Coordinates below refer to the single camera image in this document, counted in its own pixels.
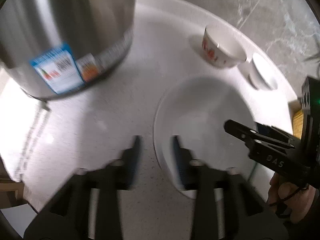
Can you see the white small bowl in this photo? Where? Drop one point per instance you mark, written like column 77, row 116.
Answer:
column 261, row 75

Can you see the stainless steel rice cooker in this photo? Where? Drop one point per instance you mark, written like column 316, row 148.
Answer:
column 52, row 48

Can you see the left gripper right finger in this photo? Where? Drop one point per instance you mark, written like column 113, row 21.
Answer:
column 188, row 174

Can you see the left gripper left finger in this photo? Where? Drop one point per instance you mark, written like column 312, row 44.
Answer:
column 129, row 162

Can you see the yellow basin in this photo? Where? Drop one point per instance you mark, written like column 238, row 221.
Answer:
column 296, row 113

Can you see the white folded cloth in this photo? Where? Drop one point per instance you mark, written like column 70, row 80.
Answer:
column 33, row 135

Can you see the person right hand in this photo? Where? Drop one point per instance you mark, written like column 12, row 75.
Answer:
column 299, row 204

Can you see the floral patterned small bowl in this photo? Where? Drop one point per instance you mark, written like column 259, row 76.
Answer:
column 221, row 48

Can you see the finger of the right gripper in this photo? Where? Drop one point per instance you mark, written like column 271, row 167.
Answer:
column 267, row 134

